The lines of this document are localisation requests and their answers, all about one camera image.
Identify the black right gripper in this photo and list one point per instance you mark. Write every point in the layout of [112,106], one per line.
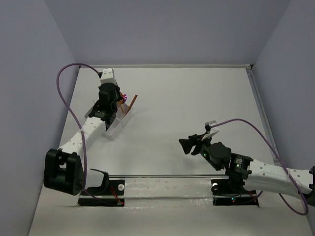
[187,143]

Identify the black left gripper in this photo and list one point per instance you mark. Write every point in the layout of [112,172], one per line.
[116,97]

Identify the yellow chopstick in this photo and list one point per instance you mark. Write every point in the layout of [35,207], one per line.
[131,104]

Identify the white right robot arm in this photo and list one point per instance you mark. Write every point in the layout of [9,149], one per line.
[247,173]

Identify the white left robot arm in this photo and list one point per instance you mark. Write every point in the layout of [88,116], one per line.
[66,167]

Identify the white divided utensil container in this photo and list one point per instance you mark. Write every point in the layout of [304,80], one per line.
[98,123]

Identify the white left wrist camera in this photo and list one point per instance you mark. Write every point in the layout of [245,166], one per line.
[107,76]

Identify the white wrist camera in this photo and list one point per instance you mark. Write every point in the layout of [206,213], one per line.
[211,130]
[107,76]

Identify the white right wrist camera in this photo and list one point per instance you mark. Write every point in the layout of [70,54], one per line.
[211,130]

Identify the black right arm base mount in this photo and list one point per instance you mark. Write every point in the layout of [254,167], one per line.
[224,195]

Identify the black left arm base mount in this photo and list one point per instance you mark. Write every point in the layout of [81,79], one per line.
[102,190]

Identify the aluminium table edge rail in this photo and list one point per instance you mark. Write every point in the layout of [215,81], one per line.
[245,66]

